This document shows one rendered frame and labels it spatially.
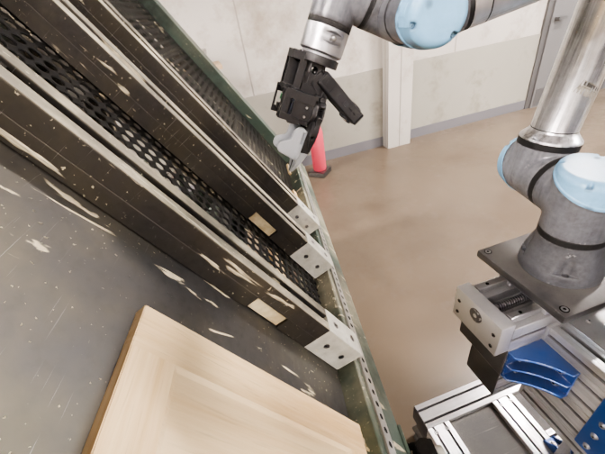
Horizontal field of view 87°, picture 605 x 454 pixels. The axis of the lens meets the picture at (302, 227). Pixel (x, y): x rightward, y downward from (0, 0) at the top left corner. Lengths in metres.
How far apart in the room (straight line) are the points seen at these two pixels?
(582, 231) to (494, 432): 0.96
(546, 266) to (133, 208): 0.77
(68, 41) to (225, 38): 2.82
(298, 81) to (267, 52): 3.02
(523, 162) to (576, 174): 0.13
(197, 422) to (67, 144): 0.36
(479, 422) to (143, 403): 1.33
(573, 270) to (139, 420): 0.76
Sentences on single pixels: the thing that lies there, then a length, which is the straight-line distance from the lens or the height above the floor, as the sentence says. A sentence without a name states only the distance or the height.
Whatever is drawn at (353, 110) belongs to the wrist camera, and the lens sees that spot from 0.64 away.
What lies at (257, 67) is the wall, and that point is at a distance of 3.61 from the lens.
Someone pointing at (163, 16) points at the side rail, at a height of 1.63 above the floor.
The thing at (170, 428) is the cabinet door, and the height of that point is 1.25.
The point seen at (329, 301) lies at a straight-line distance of 0.92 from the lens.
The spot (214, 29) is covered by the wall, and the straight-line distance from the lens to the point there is 3.55.
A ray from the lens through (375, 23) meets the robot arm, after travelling 0.62.
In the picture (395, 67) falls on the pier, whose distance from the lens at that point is 3.99.
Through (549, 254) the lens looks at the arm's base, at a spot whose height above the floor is 1.10.
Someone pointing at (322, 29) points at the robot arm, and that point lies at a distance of 0.60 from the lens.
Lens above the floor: 1.58
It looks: 34 degrees down
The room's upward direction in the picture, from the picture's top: 10 degrees counter-clockwise
